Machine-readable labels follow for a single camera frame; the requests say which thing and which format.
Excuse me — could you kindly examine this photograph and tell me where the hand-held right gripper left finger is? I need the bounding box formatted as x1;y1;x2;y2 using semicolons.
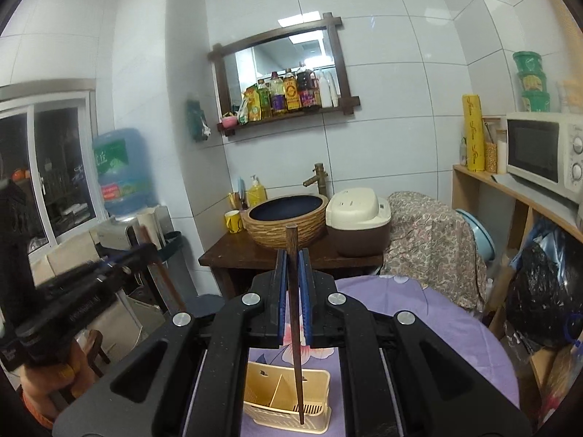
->
52;248;292;437

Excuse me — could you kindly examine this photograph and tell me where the yellow cooking oil bottle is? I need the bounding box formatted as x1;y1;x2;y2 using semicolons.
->
269;71;288;116

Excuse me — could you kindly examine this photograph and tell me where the blue plastic bag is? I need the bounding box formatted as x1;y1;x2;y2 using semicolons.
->
509;217;562;275

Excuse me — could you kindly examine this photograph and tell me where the black plastic bag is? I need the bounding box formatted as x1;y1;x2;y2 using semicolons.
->
505;236;583;352

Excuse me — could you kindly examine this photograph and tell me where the light blue plastic basin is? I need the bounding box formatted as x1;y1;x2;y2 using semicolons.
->
455;208;495;261

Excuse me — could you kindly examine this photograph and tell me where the glass jar of beans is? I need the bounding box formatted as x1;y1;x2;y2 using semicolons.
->
482;118;500;174

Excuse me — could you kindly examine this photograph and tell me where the wicker rimmed wash basin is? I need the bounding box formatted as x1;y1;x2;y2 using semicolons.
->
239;193;330;249

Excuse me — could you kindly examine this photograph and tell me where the light wooden shelf unit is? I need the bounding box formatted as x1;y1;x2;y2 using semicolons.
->
452;164;583;401

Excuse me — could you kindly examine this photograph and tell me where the cream brown rice cooker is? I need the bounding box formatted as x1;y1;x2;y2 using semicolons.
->
325;188;393;257

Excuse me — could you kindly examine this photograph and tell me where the bronze bamboo style faucet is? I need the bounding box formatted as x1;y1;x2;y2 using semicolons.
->
303;162;329;198

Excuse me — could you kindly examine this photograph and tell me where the green hanging wall bag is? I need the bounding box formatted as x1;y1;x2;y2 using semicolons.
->
185;95;211;143

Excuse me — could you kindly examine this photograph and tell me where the sliding window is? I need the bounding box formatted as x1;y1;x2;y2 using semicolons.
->
0;79;99;249

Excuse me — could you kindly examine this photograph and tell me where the purple floral tablecloth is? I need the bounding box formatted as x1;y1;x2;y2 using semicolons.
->
182;275;520;437

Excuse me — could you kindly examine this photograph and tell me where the dark wooden chopstick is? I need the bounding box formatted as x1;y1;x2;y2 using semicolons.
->
285;226;307;425

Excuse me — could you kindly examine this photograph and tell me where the brown label sauce bottle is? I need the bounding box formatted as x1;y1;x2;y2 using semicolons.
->
283;68;302;113

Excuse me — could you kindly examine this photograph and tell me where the yellow seasoning packet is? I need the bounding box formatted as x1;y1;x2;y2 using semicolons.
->
238;85;262;123

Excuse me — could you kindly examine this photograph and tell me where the yellow soap pump bottle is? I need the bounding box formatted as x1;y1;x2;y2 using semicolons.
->
246;175;269;208

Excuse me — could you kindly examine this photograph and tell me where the cream plastic utensil holder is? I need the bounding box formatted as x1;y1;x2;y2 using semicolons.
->
241;359;332;422

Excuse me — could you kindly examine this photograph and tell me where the blue water jug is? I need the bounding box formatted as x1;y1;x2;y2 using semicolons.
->
93;128;158;217

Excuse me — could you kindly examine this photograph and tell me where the yellow wrap roll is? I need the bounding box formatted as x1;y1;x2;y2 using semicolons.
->
461;94;486;174

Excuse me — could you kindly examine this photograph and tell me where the white plastic bottle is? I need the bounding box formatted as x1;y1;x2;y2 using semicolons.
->
319;68;340;109

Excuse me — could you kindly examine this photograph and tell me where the dark soy sauce bottle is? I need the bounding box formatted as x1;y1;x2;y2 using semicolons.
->
296;62;322;111

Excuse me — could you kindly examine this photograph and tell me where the floral patterned cloth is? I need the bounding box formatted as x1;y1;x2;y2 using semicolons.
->
380;190;488;311

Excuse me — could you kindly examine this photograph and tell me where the person's left hand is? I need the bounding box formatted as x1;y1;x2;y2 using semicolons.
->
20;355;98;420

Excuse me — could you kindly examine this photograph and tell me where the cream container on microwave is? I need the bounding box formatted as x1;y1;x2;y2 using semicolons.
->
557;79;583;115

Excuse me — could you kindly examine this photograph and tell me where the yellow mug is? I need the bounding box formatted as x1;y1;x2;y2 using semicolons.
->
223;210;245;234

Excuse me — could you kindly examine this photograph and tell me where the water dispenser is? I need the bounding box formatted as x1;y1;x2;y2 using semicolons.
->
93;205;187;324

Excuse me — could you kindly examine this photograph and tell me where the dark wooden sink cabinet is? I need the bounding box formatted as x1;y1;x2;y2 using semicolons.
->
199;231;386;302

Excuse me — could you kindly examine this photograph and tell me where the green yellow oil bottle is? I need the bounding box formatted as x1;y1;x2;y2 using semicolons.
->
256;79;273;119

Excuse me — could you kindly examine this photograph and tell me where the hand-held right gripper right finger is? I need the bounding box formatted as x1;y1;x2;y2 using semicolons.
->
298;248;533;437

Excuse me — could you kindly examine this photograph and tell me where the white microwave oven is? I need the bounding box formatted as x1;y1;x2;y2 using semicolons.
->
505;111;583;202

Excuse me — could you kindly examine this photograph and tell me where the wooden framed wall mirror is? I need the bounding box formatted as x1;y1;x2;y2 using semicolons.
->
207;13;361;137

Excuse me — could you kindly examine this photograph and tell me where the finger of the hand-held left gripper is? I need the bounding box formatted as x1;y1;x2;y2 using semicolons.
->
40;260;134;291
98;242;158;268

